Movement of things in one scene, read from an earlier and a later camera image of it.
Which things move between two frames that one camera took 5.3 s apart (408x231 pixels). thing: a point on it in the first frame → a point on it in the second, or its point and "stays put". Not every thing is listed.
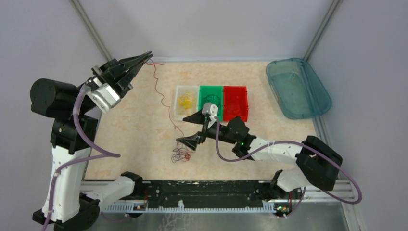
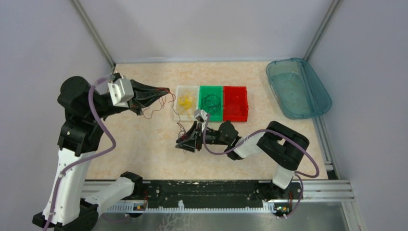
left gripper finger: [124, 65] → [142, 92]
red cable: [233, 108] stays put
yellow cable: [186, 100] stays put
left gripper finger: [123, 79] → [146, 101]
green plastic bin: [211, 94] stays put
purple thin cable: [210, 98] stays put
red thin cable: [186, 155] → [154, 109]
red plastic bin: [235, 102] stays put
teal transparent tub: [299, 92] stays put
